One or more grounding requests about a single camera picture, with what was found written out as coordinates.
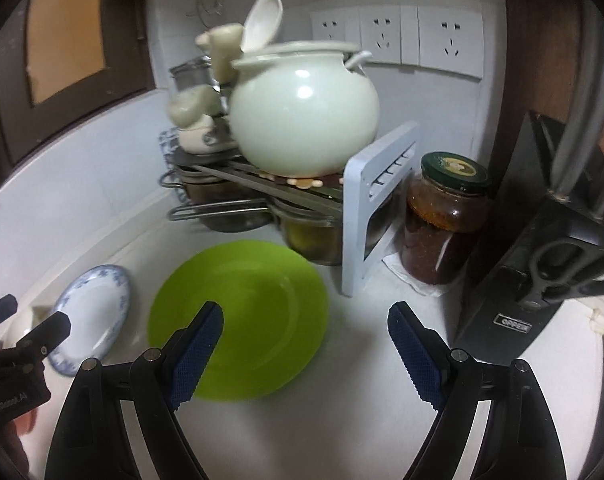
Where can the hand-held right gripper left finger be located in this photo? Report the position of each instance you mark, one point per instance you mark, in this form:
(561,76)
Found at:
(197,355)

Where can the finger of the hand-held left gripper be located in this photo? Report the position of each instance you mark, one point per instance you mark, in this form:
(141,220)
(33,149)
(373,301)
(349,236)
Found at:
(2,306)
(49,331)

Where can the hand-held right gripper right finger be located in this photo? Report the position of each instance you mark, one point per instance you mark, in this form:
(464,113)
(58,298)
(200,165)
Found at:
(416,355)

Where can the white plate with blue pattern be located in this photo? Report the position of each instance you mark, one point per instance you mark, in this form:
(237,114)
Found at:
(92,310)

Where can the green plate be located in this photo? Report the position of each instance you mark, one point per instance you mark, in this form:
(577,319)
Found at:
(262,310)

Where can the person's left hand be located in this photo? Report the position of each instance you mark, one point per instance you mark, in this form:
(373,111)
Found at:
(24,422)

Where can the white paper towel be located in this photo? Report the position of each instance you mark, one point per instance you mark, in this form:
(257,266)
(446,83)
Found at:
(416,285)

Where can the black knife block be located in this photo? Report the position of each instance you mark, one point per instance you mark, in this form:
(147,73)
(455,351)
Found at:
(506,280)

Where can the glass jar of red sauce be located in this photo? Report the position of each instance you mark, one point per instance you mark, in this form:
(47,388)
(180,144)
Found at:
(441,225)

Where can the white kitchen rack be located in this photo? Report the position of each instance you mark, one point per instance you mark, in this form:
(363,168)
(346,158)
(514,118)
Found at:
(354,210)

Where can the black scissors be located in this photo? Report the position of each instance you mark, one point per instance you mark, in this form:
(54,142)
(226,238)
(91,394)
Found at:
(556,270)

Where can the brown dotted trivet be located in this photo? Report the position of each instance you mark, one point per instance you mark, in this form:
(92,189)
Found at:
(302,181)

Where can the white ceramic cup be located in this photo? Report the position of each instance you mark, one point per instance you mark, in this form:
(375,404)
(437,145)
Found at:
(202,140)

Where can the blue and white patterned bowl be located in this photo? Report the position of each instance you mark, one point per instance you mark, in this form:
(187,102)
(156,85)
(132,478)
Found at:
(168,141)

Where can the white ceramic pot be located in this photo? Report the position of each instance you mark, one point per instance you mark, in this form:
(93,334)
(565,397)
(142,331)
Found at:
(302,110)

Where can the white ceramic pot lid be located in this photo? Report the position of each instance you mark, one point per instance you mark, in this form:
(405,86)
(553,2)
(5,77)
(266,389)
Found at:
(292,51)

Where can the large white ladle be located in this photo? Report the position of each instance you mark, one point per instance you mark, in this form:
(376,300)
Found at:
(262,20)

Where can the white wall socket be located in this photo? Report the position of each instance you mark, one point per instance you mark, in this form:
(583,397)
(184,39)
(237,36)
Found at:
(451,40)
(330,25)
(380,32)

